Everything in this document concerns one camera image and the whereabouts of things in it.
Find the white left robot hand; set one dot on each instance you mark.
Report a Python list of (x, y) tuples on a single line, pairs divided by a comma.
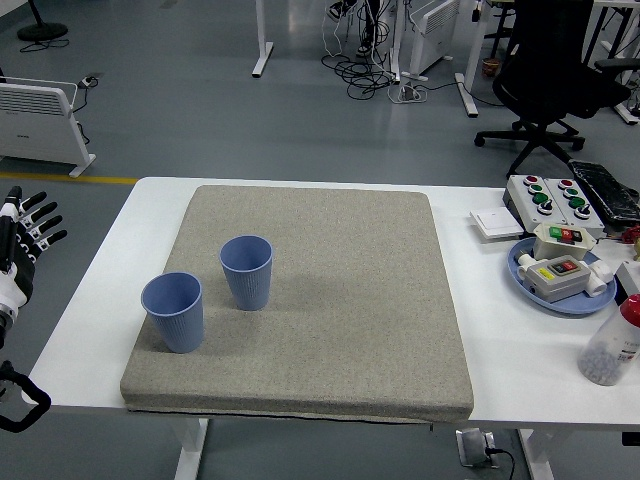
[(15, 280)]

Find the blue ribbed plastic cup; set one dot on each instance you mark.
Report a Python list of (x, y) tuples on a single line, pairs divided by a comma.
[(250, 290), (180, 330)]

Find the grey push-button control box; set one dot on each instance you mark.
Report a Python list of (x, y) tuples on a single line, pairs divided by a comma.
[(520, 200), (592, 217)]

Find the white panel heater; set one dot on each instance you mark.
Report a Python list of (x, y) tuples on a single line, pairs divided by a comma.
[(35, 130), (435, 30)]

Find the small grey power strip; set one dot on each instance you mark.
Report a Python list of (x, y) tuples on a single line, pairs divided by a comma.
[(91, 80)]

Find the white table leg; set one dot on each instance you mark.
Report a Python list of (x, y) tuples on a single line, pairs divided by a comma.
[(190, 450), (537, 455)]

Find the black fan base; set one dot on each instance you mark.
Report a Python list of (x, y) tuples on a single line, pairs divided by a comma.
[(42, 31)]

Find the grey-brown table mat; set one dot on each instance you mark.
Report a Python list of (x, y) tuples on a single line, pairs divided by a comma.
[(325, 300)]

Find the white desk leg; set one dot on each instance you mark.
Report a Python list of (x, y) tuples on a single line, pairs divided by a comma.
[(467, 95), (262, 45), (395, 40)]

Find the person's black-white shoe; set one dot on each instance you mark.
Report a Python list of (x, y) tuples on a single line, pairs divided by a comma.
[(340, 7)]

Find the white power strip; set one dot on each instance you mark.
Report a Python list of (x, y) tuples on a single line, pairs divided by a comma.
[(410, 93)]

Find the silver floor socket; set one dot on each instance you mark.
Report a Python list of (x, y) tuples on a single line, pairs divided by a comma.
[(472, 447)]

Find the white pipe fitting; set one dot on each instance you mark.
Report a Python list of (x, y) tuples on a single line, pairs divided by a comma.
[(525, 262), (597, 280)]

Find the small brown basket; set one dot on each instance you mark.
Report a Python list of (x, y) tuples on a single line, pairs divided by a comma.
[(491, 67)]

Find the blue plastic plate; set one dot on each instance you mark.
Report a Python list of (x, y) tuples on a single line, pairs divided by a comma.
[(575, 305)]

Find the black office chair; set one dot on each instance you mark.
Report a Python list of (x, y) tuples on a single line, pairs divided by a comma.
[(550, 75)]

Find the red-capped clear plastic bottle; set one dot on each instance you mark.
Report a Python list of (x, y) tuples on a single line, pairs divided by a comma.
[(607, 350)]

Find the black wrapped keyboard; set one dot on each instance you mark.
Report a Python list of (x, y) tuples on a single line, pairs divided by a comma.
[(607, 192)]

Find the yellow object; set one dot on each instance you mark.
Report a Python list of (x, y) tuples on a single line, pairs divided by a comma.
[(636, 250)]

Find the white desk foot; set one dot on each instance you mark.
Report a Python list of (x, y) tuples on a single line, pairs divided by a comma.
[(627, 112)]

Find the white wall switch plate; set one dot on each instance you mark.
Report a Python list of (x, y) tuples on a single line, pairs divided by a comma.
[(495, 225)]

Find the white three-button switch box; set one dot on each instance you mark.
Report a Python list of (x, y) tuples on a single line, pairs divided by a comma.
[(555, 247)]

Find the grey yellow-label switch box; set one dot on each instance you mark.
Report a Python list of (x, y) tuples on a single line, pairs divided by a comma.
[(560, 285)]

